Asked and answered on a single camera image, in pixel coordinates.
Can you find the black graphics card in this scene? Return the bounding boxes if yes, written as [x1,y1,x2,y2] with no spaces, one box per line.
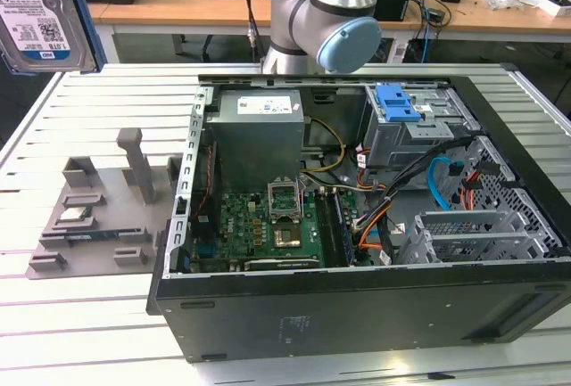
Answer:
[243,257,323,272]

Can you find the metal socket cover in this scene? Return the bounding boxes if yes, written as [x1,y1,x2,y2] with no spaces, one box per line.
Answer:
[266,175,305,223]

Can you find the yellow wire bundle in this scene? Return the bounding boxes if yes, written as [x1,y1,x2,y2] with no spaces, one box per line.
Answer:
[306,117,347,174]

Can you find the red power wire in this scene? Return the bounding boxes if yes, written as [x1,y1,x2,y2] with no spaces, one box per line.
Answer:
[460,171,484,211]

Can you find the grey parts rack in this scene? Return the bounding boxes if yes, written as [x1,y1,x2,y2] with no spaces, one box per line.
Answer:
[26,127,186,281]

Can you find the black cable bundle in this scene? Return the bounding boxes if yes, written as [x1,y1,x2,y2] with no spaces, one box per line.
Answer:
[356,136,475,267]

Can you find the black RAM slot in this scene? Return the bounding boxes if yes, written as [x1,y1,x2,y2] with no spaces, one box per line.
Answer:
[323,187,348,267]
[315,187,336,267]

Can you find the orange wire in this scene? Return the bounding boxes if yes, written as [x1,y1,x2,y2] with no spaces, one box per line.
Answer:
[358,219,390,251]

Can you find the grey power supply unit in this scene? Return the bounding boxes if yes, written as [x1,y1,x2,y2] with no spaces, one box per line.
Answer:
[204,89,307,191]

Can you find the black PC case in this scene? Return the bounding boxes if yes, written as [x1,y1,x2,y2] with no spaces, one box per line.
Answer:
[145,72,571,364]

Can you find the silver CPU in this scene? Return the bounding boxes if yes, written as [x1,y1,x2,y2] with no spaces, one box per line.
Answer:
[60,209,93,226]

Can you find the hard disk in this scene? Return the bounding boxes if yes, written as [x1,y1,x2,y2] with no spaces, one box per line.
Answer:
[0,0,107,77]

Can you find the white box black insert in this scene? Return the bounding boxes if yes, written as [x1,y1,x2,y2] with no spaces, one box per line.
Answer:
[538,0,571,18]

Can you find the blue plastic drive latch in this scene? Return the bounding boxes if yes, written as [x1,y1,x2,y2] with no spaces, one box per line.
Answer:
[376,85,423,123]

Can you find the wooden desk with clutter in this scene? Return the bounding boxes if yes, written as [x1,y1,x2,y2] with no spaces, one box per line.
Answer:
[377,0,571,44]

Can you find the blue data wire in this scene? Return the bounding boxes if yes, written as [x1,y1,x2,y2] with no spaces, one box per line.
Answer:
[426,157,466,214]

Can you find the green motherboard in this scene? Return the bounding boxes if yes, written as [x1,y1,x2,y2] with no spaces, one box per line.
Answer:
[189,183,358,274]

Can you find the metal optical drive cage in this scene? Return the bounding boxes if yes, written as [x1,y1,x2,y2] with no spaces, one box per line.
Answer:
[360,83,483,174]

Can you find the installed RAM stick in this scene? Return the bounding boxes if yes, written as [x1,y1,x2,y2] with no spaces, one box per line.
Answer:
[333,189,359,267]

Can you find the wooden desk white frame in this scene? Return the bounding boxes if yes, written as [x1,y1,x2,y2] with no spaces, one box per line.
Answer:
[87,0,274,64]

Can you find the CPU socket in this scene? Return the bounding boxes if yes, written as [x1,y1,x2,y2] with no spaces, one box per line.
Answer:
[271,225,305,250]

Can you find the thin arm cable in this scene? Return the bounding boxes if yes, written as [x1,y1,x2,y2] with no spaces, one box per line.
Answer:
[243,0,263,65]

